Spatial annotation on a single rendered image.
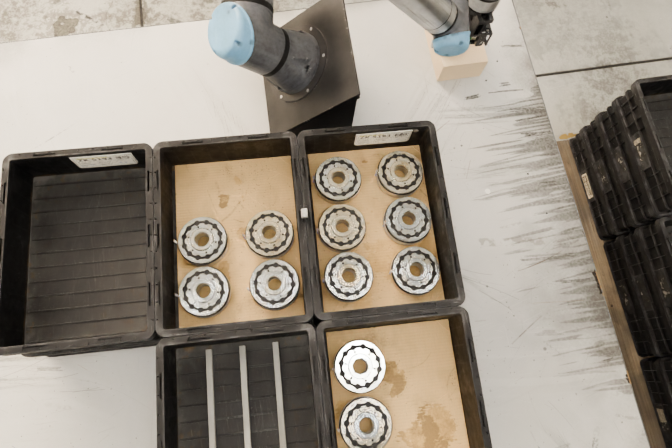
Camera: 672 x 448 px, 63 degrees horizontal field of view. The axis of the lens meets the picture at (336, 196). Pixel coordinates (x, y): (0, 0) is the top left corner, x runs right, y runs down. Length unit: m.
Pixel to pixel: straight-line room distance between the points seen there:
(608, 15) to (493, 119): 1.37
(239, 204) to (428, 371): 0.54
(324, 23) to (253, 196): 0.44
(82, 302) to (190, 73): 0.64
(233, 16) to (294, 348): 0.70
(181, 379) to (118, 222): 0.36
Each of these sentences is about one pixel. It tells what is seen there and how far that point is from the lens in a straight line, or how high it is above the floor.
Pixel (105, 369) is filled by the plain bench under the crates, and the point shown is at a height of 0.70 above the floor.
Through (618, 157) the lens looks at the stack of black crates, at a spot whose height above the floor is 0.40.
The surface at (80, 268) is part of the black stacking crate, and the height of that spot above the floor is 0.83.
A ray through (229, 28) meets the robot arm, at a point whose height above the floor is 1.01.
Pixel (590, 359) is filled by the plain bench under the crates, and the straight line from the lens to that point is 1.47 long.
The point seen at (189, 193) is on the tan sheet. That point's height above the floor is 0.83.
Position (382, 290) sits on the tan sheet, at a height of 0.83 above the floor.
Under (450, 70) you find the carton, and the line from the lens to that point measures 1.51.
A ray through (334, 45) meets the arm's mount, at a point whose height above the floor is 0.91.
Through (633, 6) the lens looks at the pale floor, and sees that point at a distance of 2.90.
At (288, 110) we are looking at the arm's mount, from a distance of 1.35.
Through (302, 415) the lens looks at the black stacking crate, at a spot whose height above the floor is 0.83.
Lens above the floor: 2.01
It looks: 72 degrees down
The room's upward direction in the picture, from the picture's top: 10 degrees clockwise
